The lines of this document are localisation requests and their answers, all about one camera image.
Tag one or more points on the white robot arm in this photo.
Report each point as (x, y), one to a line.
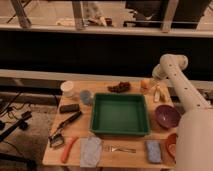
(194, 145)

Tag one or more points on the white plastic cup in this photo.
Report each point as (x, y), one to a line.
(67, 88)

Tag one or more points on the green plastic tray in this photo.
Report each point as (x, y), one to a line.
(119, 114)

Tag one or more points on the dark rectangular block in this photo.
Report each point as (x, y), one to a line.
(69, 108)

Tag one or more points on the peeled banana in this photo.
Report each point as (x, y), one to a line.
(160, 95)

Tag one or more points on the silver fork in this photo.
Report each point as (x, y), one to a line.
(111, 148)

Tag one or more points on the clear plastic bag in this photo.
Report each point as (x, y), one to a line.
(90, 151)

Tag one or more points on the purple bowl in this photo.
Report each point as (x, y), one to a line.
(167, 116)

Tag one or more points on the blue sponge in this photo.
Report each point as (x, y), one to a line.
(153, 151)

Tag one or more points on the red bowl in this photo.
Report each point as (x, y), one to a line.
(170, 144)

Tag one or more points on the black tripod stand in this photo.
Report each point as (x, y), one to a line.
(7, 132)

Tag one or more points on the orange handled tool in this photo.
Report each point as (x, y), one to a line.
(67, 148)

